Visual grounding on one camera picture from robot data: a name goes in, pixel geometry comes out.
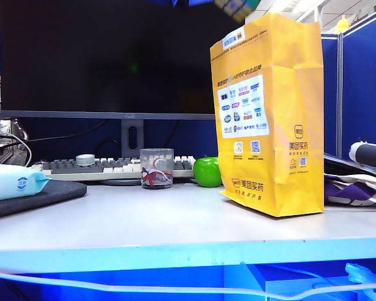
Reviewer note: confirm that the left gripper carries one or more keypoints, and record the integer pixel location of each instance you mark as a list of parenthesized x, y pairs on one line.
[(175, 2)]

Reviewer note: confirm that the Rubik's cube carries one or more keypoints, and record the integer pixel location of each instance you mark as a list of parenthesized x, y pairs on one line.
[(238, 7)]

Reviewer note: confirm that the yellow paper bag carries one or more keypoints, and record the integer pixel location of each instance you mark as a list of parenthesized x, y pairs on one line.
[(288, 103)]

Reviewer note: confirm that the black flat bag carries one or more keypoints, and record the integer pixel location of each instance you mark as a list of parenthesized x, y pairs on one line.
[(341, 164)]

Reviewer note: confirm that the white and purple tote bag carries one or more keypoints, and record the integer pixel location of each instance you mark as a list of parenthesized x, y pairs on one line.
[(354, 191)]

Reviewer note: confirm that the black computer monitor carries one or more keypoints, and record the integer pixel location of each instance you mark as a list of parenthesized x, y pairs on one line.
[(119, 62)]

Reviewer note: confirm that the yellow rubber duck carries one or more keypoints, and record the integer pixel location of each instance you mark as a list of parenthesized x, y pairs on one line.
[(343, 25)]

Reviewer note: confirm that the grey monitor stand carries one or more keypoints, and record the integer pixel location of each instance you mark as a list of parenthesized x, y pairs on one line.
[(132, 138)]

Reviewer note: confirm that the green apple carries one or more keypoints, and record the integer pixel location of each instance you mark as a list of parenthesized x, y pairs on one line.
[(206, 172)]

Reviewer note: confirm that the clear plastic cup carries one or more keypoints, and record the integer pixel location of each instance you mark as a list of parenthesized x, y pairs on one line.
[(156, 171)]

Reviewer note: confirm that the blue office partition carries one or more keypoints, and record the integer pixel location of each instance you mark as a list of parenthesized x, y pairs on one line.
[(363, 87)]

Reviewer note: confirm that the grey and white keyboard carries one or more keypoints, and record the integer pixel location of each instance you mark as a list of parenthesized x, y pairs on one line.
[(112, 167)]

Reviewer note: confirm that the round grey tape roll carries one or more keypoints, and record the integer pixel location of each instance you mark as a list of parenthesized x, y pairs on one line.
[(85, 160)]

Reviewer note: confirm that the grey and white cylinder device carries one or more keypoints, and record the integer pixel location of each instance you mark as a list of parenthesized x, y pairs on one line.
[(371, 155)]

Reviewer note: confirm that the black desk pad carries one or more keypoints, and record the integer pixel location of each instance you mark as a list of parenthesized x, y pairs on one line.
[(50, 192)]

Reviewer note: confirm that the blue wet wipes pack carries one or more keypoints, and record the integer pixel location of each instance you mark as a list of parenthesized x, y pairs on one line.
[(12, 183)]

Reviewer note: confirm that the pale blue plastic piece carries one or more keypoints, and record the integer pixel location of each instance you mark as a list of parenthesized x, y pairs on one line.
[(363, 276)]

